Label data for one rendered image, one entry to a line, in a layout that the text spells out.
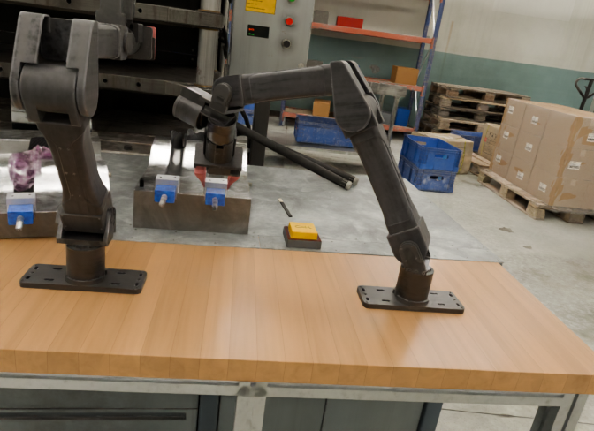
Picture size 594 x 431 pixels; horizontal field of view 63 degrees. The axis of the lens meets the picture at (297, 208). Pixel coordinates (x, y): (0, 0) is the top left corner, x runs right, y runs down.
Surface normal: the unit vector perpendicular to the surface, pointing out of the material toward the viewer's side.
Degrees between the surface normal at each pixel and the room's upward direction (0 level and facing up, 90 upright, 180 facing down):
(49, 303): 0
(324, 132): 93
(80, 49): 63
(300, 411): 90
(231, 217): 90
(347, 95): 90
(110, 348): 0
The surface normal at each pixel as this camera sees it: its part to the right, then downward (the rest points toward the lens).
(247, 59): 0.14, 0.35
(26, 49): 0.14, -0.11
